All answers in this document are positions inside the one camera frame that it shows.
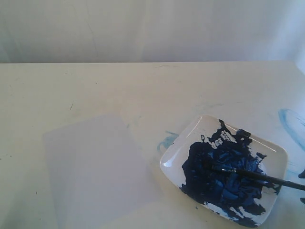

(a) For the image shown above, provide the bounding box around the black paintbrush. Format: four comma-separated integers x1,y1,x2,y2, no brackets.
203,162,305,191

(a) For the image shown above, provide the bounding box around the white square paint plate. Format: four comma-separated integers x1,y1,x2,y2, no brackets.
160,115,288,229

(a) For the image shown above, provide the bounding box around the white paper sheet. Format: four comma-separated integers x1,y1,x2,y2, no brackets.
43,115,160,229

